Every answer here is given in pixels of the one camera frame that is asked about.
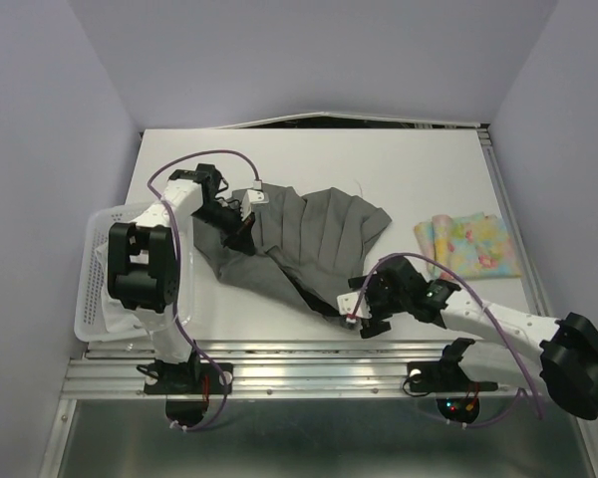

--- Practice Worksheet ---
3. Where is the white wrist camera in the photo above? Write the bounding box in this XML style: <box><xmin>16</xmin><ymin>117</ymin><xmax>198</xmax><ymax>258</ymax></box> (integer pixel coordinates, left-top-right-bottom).
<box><xmin>240</xmin><ymin>188</ymin><xmax>269</xmax><ymax>222</ymax></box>
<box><xmin>337</xmin><ymin>292</ymin><xmax>371</xmax><ymax>327</ymax></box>

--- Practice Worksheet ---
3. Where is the white plastic laundry basket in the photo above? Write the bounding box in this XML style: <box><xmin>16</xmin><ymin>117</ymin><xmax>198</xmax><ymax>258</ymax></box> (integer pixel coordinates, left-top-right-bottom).
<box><xmin>73</xmin><ymin>201</ymin><xmax>200</xmax><ymax>343</ymax></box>

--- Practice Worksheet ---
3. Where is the floral pastel skirt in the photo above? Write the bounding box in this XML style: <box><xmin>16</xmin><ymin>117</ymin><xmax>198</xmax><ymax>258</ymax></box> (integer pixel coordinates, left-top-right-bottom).
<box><xmin>414</xmin><ymin>212</ymin><xmax>521</xmax><ymax>280</ymax></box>

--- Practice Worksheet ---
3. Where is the aluminium frame rail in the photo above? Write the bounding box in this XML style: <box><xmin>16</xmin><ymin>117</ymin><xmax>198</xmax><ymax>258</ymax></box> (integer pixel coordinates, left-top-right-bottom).
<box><xmin>39</xmin><ymin>340</ymin><xmax>598</xmax><ymax>478</ymax></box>

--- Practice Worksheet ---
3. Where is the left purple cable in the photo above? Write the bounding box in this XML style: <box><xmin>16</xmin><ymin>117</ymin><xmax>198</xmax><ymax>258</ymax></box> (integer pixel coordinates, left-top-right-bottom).
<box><xmin>147</xmin><ymin>148</ymin><xmax>264</xmax><ymax>433</ymax></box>

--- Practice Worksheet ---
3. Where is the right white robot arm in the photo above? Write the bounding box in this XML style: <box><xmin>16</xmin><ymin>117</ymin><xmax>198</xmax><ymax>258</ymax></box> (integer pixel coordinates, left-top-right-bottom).
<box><xmin>337</xmin><ymin>253</ymin><xmax>598</xmax><ymax>424</ymax></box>

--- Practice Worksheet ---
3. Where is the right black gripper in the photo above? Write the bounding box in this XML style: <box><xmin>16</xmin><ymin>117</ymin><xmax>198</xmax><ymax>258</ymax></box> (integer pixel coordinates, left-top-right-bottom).
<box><xmin>347</xmin><ymin>273</ymin><xmax>410</xmax><ymax>339</ymax></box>

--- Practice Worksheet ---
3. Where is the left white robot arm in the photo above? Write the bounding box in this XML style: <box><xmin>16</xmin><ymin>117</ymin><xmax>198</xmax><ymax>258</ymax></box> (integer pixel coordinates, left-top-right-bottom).
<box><xmin>106</xmin><ymin>163</ymin><xmax>265</xmax><ymax>394</ymax></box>

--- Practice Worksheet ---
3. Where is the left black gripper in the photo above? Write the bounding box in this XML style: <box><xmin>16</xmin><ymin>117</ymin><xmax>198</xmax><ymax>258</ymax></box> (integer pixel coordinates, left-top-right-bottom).
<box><xmin>190</xmin><ymin>201</ymin><xmax>255</xmax><ymax>256</ymax></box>

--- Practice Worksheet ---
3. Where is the white skirt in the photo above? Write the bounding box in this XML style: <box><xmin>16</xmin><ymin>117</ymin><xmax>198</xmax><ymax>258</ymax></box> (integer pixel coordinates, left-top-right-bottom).
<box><xmin>95</xmin><ymin>242</ymin><xmax>143</xmax><ymax>334</ymax></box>

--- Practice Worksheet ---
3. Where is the grey skirt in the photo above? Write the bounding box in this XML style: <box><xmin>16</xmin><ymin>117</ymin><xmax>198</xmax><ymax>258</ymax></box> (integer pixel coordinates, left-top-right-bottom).
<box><xmin>192</xmin><ymin>184</ymin><xmax>392</xmax><ymax>329</ymax></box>

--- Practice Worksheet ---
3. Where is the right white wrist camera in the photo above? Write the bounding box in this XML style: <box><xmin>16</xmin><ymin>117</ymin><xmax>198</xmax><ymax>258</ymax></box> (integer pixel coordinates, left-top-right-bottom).
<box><xmin>337</xmin><ymin>292</ymin><xmax>371</xmax><ymax>327</ymax></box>

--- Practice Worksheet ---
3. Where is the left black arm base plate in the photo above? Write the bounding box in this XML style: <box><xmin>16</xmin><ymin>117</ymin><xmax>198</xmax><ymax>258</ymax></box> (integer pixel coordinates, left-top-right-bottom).
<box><xmin>136</xmin><ymin>360</ymin><xmax>224</xmax><ymax>395</ymax></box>

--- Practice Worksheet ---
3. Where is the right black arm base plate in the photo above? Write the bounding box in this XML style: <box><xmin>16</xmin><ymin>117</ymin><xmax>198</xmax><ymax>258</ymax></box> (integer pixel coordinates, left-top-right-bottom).
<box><xmin>407</xmin><ymin>360</ymin><xmax>498</xmax><ymax>393</ymax></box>

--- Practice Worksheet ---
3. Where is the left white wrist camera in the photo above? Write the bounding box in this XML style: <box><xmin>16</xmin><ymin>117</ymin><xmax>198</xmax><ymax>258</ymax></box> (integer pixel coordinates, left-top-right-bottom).
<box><xmin>240</xmin><ymin>188</ymin><xmax>269</xmax><ymax>222</ymax></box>

